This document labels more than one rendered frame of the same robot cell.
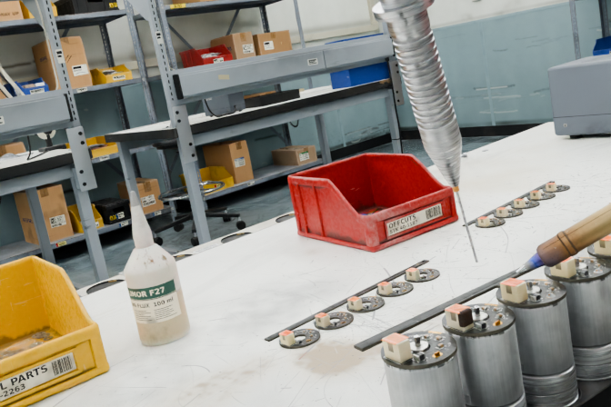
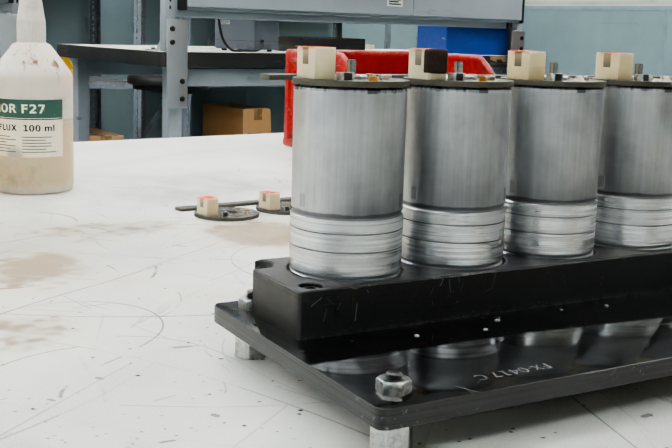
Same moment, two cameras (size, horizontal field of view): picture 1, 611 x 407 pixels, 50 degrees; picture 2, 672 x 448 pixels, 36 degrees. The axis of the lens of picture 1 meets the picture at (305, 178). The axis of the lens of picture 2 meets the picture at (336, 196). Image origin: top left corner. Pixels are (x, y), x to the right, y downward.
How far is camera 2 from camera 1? 9 cm
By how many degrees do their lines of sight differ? 1
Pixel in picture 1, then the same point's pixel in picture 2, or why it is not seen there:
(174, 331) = (45, 177)
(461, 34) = (633, 22)
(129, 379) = not seen: outside the picture
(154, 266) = (36, 70)
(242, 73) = not seen: outside the picture
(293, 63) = not seen: outside the picture
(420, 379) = (337, 105)
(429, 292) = not seen: hidden behind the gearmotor
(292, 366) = (200, 232)
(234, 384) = (105, 234)
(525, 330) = (529, 123)
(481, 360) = (444, 127)
